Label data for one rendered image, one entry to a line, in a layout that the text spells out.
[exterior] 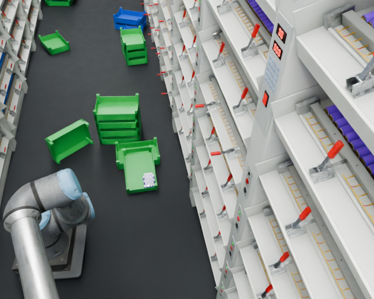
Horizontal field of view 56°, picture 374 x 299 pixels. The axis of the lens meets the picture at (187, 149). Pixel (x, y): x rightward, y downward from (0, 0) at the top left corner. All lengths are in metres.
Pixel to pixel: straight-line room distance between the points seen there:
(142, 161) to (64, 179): 1.20
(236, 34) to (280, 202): 0.51
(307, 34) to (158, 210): 1.73
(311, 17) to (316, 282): 0.52
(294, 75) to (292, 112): 0.10
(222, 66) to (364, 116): 0.83
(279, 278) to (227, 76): 0.67
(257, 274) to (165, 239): 1.00
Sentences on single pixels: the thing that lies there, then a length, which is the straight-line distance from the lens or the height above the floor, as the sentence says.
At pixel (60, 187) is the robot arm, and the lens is 1.27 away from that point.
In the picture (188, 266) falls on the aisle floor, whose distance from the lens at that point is 2.06.
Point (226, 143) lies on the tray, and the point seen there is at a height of 0.96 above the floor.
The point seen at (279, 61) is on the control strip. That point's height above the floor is 1.48.
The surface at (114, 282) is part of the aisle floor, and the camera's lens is 2.05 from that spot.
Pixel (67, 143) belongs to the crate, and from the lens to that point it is 2.66.
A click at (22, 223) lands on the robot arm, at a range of 1.24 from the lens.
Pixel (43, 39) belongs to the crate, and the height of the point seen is 0.02.
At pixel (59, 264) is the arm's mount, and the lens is 2.01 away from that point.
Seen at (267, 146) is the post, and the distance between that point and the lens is 0.87.
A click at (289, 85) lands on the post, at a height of 1.44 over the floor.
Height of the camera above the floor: 1.86
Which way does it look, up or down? 46 degrees down
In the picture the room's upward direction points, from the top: 2 degrees clockwise
